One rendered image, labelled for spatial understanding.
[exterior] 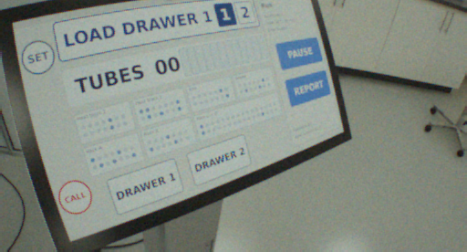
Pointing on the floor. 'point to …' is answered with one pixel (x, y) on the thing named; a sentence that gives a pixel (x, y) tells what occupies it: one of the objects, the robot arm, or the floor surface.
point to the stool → (451, 126)
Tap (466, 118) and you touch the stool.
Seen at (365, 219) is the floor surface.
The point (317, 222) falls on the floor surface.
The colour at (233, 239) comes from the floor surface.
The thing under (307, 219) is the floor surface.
